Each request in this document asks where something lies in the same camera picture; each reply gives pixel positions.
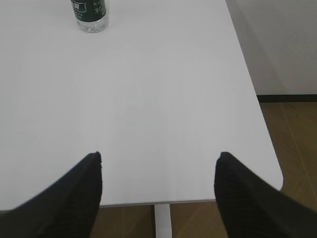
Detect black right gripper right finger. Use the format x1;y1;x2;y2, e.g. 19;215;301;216
214;152;317;238

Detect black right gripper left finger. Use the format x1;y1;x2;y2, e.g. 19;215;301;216
0;152;103;238

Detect clear green-label water bottle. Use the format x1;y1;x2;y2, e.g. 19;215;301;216
71;0;109;33

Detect white table leg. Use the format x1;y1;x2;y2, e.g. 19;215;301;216
154;204;172;238

